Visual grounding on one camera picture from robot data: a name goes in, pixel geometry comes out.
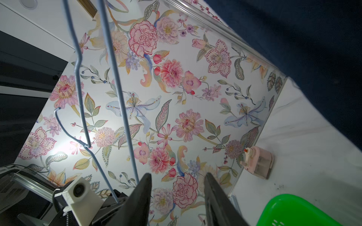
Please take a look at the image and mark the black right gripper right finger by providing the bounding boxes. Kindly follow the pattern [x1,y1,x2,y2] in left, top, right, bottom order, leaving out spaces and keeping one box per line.
[204,173,248,226]

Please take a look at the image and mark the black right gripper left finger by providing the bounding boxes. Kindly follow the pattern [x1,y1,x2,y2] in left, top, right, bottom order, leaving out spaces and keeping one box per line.
[111,173,152,226]

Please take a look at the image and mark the navy blue shorts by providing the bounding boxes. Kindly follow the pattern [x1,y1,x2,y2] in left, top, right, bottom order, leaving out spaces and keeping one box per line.
[208,1,362,148]

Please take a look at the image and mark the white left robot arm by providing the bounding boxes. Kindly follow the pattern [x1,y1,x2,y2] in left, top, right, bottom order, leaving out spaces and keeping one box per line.
[18,190,128,226]

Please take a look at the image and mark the pink small toy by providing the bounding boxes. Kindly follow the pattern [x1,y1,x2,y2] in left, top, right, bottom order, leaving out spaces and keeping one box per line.
[239,146,274,179]

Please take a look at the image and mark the green plastic basket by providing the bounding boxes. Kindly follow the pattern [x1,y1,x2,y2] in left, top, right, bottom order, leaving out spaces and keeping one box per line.
[257,194,340,226]

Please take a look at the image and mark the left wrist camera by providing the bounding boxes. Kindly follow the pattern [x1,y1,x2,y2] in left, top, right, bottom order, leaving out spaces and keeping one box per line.
[54,177,103,226]

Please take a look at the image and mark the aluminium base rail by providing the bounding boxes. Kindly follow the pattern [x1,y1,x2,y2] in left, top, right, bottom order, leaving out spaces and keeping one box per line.
[1,164,55,212]

